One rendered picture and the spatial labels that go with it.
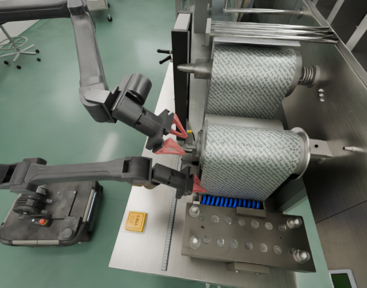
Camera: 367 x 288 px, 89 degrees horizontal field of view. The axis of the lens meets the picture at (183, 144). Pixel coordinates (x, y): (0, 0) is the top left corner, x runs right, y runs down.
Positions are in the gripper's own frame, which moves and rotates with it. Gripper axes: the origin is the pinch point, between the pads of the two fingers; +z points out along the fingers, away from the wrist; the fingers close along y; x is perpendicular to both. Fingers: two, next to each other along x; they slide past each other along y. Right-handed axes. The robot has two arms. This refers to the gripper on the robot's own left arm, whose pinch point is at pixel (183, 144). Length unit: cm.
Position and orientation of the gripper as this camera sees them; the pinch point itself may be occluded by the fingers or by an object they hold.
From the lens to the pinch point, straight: 52.2
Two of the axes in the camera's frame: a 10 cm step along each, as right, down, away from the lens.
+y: -1.2, 8.0, -5.9
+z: 7.7, 4.5, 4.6
